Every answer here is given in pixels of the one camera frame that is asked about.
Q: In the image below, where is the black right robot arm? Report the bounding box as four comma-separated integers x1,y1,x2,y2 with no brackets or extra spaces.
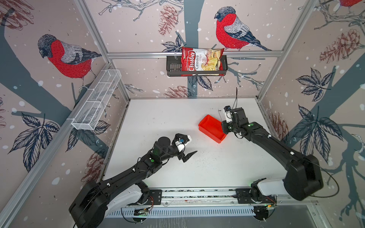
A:
221,105,324,203

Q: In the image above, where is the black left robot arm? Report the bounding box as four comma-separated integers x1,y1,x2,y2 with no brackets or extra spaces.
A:
69,134,195,228

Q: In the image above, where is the red plastic bin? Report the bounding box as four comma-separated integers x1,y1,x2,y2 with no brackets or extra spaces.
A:
198,115,226,143

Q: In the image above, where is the red Chuba chips bag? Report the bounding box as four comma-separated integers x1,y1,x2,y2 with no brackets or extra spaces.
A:
182,47,224,70

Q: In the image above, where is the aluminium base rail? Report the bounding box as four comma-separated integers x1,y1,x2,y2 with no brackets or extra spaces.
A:
108,186,317,208

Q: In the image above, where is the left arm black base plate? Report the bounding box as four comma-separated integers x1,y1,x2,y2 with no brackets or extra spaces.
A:
134,190,162,206

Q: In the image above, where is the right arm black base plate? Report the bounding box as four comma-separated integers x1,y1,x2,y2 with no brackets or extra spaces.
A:
234,188,277,204

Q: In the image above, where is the black wall basket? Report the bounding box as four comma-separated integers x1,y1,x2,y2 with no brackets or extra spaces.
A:
166,55,228,77

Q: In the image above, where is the white wire mesh basket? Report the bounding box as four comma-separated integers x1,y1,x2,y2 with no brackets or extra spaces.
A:
71,69,121,131

